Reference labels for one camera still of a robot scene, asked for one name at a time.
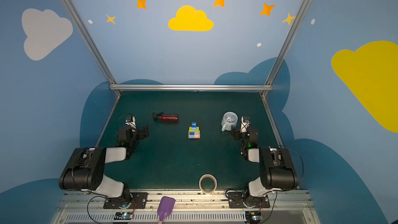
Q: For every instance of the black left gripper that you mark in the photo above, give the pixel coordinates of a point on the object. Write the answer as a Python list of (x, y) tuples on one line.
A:
[(140, 132)]

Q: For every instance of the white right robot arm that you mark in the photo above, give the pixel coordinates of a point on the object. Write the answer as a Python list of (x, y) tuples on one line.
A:
[(250, 151)]

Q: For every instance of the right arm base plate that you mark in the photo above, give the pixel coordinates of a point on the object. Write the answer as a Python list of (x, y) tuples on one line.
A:
[(238, 200)]

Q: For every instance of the lime green wooden block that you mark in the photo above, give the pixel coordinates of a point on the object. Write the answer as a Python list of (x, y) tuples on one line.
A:
[(190, 130)]

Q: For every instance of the right side frame rail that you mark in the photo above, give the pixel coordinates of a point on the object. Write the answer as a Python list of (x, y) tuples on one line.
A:
[(273, 124)]

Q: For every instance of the front aluminium rail bed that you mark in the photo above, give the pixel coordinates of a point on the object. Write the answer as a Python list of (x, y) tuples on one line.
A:
[(191, 207)]

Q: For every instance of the aluminium back frame rail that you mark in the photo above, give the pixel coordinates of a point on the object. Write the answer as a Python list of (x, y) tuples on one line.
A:
[(154, 87)]

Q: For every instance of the translucent plastic mug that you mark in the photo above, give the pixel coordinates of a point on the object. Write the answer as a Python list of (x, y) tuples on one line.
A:
[(229, 121)]

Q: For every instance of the roll of tape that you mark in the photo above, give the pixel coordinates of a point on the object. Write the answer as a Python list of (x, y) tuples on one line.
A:
[(208, 184)]

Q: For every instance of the left side frame rail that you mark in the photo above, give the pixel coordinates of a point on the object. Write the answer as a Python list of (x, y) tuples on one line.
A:
[(107, 121)]

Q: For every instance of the purple plastic scoop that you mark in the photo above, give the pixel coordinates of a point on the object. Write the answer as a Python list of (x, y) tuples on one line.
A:
[(165, 208)]

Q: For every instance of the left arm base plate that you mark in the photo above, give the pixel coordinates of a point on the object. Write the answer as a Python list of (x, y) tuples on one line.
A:
[(137, 201)]

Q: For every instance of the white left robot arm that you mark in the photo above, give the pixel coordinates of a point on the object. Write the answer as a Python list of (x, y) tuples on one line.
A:
[(85, 170)]

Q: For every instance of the aluminium right corner post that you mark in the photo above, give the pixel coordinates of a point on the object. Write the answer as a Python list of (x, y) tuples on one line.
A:
[(294, 27)]

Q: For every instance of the aluminium corner post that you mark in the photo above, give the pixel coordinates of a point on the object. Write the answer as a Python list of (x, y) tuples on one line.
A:
[(294, 27), (80, 24)]

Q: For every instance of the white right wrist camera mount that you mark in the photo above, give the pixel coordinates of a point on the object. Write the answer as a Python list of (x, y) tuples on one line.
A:
[(245, 123)]

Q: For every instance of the aluminium left corner post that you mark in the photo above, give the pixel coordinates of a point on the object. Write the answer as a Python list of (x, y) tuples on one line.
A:
[(80, 24)]

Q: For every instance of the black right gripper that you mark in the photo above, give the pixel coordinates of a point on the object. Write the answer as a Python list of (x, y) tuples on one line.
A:
[(238, 132)]

